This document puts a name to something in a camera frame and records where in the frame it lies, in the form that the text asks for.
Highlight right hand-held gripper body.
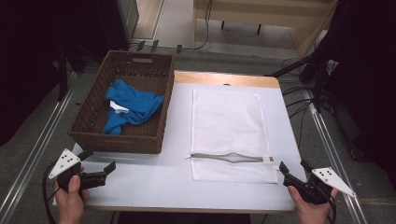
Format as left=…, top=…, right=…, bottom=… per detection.
left=293, top=167, right=358, bottom=205

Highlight blue cloth garment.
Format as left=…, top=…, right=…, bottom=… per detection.
left=101, top=78, right=166, bottom=136

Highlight light wooden furniture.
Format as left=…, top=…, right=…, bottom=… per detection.
left=191, top=0, right=339, bottom=59

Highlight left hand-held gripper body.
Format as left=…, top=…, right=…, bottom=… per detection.
left=49, top=148, right=108, bottom=192

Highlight person's right hand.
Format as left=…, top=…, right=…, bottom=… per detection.
left=288, top=186, right=339, bottom=224

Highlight black tripod stand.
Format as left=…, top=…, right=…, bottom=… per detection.
left=264, top=50, right=332, bottom=114

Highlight black floor cables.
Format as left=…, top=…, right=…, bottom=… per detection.
left=281, top=57, right=321, bottom=148

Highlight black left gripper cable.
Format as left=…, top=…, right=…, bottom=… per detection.
left=42, top=161, right=61, bottom=224

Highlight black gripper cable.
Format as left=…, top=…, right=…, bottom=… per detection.
left=42, top=161, right=61, bottom=224
left=323, top=195, right=338, bottom=224

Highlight person's left hand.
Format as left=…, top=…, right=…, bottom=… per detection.
left=54, top=167, right=90, bottom=224

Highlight thin black hanging cable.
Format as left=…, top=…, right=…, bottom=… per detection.
left=174, top=0, right=214, bottom=51

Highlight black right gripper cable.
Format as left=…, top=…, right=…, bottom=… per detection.
left=323, top=195, right=338, bottom=224

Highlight metal floor rail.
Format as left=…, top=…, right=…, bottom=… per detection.
left=304, top=89, right=369, bottom=224
left=0, top=71, right=78, bottom=224

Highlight white mesh laundry bag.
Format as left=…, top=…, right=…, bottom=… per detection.
left=184, top=89, right=279, bottom=185

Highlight grey cabinet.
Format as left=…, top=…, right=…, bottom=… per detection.
left=115, top=0, right=140, bottom=48

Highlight white-topped wooden table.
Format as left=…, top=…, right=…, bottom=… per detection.
left=51, top=70, right=307, bottom=216

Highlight brown wicker basket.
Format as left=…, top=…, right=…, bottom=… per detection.
left=67, top=49, right=176, bottom=155

